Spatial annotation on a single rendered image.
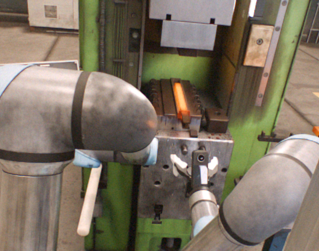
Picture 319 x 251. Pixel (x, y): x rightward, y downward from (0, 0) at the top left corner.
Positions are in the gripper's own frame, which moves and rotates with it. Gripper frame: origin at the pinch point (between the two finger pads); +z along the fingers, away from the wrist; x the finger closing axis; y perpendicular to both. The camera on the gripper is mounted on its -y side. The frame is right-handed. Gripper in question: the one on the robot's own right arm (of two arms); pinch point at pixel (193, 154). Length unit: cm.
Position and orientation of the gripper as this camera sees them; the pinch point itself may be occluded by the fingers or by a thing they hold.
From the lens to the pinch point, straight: 111.3
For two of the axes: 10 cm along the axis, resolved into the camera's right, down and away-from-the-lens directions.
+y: -0.9, 8.8, 4.7
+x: 9.9, 0.6, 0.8
